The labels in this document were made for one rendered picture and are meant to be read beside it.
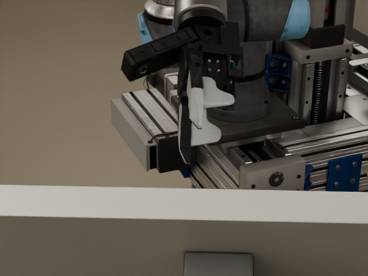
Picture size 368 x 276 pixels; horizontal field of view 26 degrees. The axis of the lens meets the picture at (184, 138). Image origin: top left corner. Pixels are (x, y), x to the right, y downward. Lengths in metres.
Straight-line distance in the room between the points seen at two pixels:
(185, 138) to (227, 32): 0.17
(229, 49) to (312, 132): 0.78
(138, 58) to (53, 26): 4.65
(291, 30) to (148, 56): 0.30
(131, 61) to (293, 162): 0.63
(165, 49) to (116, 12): 4.85
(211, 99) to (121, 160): 2.89
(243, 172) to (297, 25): 0.41
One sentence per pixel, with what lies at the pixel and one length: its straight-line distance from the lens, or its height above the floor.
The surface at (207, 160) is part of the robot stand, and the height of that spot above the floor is 1.05.
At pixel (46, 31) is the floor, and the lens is 5.63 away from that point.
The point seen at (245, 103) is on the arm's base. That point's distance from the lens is 1.67.
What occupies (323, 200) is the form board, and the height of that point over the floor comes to 1.69.
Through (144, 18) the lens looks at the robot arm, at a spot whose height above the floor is 1.38.
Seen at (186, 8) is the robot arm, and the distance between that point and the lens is 1.15.
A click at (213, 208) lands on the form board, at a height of 1.69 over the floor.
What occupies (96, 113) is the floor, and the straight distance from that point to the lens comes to 4.39.
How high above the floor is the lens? 1.92
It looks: 28 degrees down
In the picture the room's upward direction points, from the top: straight up
